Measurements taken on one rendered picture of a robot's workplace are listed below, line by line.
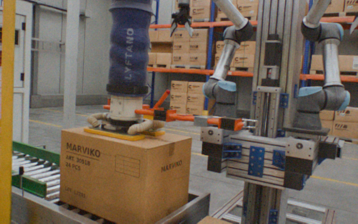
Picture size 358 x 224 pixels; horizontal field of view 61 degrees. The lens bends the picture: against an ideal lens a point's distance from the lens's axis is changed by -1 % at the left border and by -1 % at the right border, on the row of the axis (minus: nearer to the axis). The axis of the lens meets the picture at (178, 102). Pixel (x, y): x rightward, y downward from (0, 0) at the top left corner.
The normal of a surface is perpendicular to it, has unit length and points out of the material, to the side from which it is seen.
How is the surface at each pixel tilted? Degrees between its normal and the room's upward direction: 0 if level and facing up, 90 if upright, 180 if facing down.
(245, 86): 90
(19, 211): 90
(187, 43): 92
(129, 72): 73
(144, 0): 102
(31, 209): 90
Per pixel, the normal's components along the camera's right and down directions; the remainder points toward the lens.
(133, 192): -0.52, 0.03
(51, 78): 0.86, 0.09
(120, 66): -0.07, -0.22
